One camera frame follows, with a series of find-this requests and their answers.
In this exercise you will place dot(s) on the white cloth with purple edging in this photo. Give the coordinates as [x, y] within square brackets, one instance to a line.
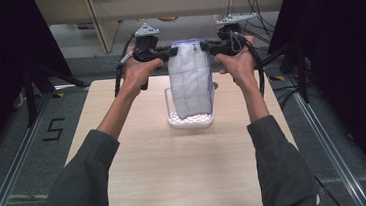
[190, 79]

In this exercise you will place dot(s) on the beige cabinet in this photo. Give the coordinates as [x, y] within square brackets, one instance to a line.
[162, 4]

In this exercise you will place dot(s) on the person's left hand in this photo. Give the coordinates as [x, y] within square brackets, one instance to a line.
[138, 75]

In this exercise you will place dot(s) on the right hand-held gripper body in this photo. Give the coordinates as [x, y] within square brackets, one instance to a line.
[229, 38]

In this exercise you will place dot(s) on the person's right hand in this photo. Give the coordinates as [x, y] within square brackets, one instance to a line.
[239, 66]

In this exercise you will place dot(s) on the black tripod stand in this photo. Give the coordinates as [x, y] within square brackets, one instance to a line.
[31, 92]
[297, 69]

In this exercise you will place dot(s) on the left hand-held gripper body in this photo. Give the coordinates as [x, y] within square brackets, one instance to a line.
[145, 44]

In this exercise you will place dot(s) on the metal floor rail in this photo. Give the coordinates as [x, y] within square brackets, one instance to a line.
[13, 171]
[329, 150]

